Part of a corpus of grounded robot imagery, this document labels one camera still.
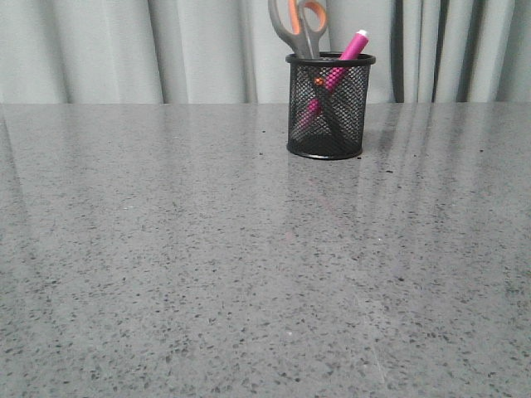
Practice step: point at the pink marker pen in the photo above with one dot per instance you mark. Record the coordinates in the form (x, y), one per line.
(332, 79)

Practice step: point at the grey orange scissors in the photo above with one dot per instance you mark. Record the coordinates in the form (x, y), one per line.
(309, 21)

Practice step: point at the black mesh pen holder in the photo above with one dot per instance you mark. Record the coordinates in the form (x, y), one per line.
(327, 105)

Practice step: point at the grey curtain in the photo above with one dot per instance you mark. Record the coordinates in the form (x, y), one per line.
(195, 52)

